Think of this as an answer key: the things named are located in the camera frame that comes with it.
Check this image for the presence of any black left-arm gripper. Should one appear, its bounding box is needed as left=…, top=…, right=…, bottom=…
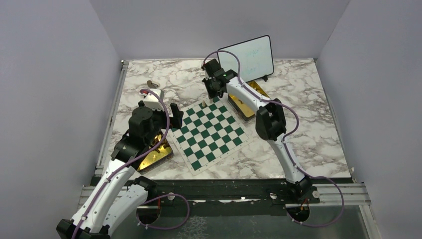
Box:
left=140, top=100, right=184, bottom=145

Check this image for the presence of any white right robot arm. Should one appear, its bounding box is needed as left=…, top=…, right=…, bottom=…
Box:
left=201, top=59, right=316, bottom=203

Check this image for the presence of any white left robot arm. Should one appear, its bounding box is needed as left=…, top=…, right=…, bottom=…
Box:
left=56, top=101, right=184, bottom=239

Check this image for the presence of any gold tin with dark pieces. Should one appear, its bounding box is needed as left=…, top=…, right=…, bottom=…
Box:
left=137, top=139, right=174, bottom=174

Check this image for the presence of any gold tin with white pieces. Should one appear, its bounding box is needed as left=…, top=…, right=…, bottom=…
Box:
left=227, top=80, right=271, bottom=122

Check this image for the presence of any green white chess mat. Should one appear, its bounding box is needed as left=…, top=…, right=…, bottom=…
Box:
left=167, top=97, right=252, bottom=175

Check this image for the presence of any small whiteboard with stand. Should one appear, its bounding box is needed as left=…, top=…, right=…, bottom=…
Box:
left=217, top=35, right=274, bottom=82

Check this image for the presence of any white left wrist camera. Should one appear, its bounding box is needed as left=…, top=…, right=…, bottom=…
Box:
left=140, top=89, right=164, bottom=112

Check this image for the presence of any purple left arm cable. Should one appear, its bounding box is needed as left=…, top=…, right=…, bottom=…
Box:
left=71, top=88, right=191, bottom=239

